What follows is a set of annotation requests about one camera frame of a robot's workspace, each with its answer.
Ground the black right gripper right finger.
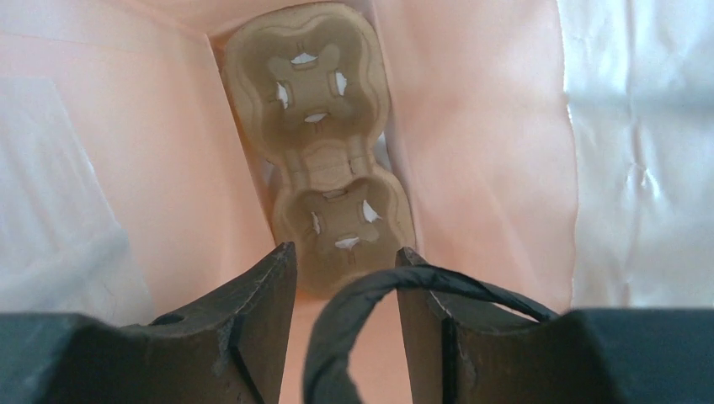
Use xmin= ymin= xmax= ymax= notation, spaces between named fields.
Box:
xmin=394 ymin=247 xmax=714 ymax=404

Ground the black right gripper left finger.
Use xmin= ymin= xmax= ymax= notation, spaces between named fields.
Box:
xmin=1 ymin=242 xmax=297 ymax=403

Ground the single brown cup carrier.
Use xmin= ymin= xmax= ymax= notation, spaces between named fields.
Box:
xmin=222 ymin=2 xmax=416 ymax=299

